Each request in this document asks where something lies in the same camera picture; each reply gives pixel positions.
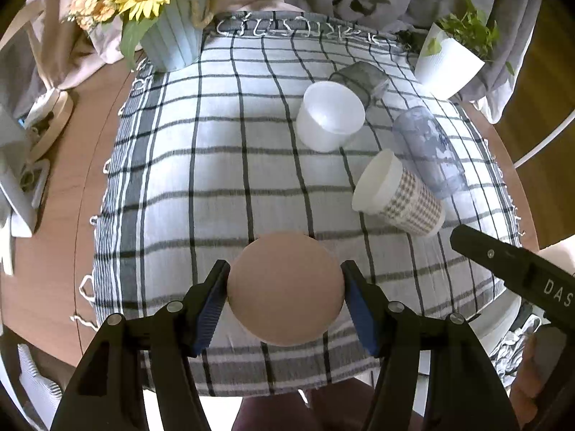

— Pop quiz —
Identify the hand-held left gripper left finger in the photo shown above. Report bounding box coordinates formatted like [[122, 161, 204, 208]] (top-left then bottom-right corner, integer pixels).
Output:
[[50, 259, 232, 431]]

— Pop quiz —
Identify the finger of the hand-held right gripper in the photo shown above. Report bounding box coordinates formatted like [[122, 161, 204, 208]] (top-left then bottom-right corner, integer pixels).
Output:
[[450, 225, 575, 337]]

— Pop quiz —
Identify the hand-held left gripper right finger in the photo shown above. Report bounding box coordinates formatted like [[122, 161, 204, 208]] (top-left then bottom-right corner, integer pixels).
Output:
[[340, 260, 523, 431]]

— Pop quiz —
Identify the brown egg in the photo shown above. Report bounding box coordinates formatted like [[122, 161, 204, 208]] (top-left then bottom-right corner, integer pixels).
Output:
[[227, 232, 346, 347]]

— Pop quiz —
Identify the houndstooth patterned cup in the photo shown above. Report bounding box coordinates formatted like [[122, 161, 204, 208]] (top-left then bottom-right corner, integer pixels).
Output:
[[351, 149, 446, 237]]

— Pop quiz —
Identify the clear blue plastic cup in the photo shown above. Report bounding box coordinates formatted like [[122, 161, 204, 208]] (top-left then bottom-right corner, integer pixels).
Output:
[[392, 106, 468, 200]]

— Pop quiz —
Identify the white cup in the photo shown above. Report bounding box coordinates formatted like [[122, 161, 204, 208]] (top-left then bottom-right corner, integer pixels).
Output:
[[296, 81, 365, 152]]

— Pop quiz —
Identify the grey translucent cup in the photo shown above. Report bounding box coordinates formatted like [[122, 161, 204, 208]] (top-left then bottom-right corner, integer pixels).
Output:
[[328, 63, 391, 107]]

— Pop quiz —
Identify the person's right hand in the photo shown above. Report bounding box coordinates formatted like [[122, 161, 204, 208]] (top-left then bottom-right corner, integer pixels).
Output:
[[510, 241, 575, 418]]

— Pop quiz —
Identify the checkered tablecloth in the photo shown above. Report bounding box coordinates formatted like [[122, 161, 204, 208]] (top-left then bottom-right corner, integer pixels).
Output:
[[71, 11, 525, 398]]

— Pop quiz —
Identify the white plant pot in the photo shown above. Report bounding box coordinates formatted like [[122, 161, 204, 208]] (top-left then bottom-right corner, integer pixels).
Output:
[[414, 22, 486, 100]]

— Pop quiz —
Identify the round wooden tray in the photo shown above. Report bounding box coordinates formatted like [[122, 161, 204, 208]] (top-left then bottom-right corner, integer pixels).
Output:
[[23, 90, 74, 162]]

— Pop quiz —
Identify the green plant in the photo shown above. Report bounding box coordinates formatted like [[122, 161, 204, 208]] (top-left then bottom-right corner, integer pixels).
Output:
[[426, 0, 515, 76]]

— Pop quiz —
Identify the light blue ribbed vase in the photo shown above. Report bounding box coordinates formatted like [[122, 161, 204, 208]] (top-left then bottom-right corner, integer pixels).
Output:
[[140, 0, 212, 71]]

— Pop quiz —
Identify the beige cloth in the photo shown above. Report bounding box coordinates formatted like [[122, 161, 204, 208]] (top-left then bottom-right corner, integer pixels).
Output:
[[0, 0, 149, 117]]

